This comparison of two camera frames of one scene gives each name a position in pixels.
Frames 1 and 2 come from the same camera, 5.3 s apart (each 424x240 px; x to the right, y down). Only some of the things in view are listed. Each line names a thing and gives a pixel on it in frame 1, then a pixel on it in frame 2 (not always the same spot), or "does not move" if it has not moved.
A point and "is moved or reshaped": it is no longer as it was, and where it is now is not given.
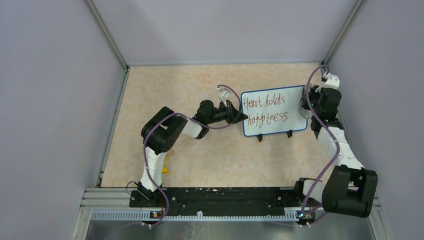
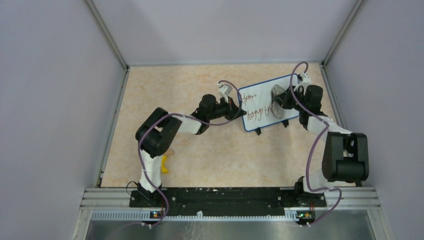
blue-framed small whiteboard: (272, 111) is moved or reshaped
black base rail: (218, 201) does not move
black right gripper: (313, 92) to (284, 98)
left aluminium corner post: (108, 34) does not move
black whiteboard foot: (289, 133) to (285, 123)
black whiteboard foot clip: (260, 137) to (258, 131)
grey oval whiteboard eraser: (305, 113) is moved or reshaped
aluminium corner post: (341, 32) does not move
